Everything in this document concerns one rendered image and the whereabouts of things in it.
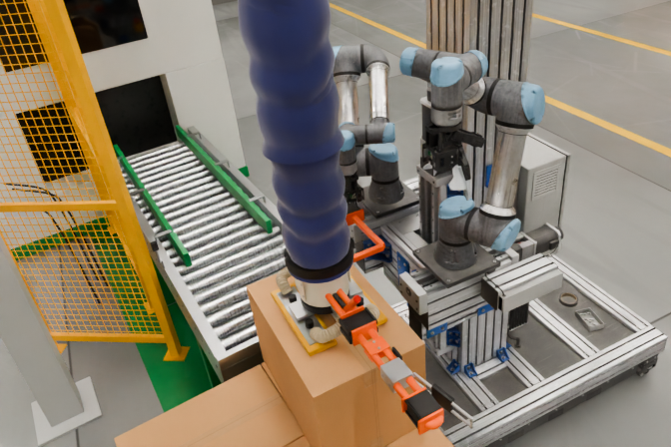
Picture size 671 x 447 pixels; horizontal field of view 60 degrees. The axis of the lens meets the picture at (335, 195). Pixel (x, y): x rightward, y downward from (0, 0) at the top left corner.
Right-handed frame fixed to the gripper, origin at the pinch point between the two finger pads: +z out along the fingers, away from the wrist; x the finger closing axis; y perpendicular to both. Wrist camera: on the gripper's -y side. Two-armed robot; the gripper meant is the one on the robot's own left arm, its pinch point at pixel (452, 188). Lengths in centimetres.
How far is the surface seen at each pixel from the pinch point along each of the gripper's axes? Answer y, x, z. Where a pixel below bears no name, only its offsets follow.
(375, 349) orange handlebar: 29, 4, 42
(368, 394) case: 29, -3, 68
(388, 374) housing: 30, 14, 42
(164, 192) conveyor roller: 58, -225, 97
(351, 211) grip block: 3, -62, 41
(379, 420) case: 26, -3, 83
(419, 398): 27, 25, 41
